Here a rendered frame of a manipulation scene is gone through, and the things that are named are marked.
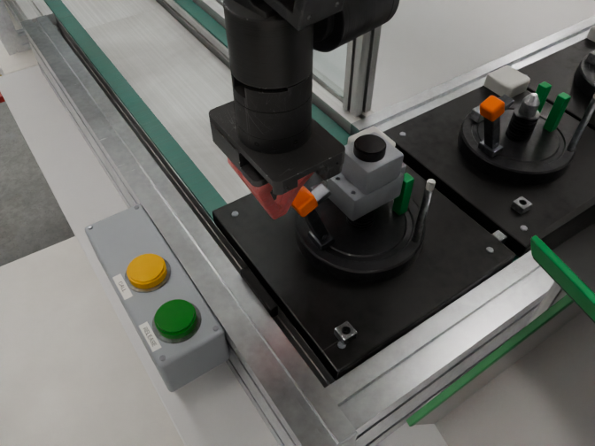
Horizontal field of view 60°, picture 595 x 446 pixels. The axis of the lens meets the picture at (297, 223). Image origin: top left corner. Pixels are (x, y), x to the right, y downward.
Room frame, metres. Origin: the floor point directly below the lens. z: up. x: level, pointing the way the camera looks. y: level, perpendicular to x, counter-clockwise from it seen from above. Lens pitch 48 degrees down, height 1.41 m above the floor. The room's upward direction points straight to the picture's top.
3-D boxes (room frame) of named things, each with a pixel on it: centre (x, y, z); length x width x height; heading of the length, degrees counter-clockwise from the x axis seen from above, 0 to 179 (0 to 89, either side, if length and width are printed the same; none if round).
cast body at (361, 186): (0.38, -0.08, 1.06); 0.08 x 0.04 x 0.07; 125
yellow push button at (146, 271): (0.32, 0.16, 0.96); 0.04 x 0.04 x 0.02
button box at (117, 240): (0.32, 0.16, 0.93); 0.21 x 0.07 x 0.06; 34
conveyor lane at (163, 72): (0.64, 0.08, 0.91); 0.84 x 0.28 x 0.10; 34
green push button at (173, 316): (0.27, 0.12, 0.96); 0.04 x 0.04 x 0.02
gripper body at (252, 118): (0.32, 0.02, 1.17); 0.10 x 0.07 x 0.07; 35
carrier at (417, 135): (0.52, -0.28, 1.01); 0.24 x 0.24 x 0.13; 34
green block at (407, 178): (0.39, -0.11, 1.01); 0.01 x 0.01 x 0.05; 34
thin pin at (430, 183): (0.35, -0.12, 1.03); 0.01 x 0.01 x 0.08
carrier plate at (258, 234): (0.37, -0.07, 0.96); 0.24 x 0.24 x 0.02; 34
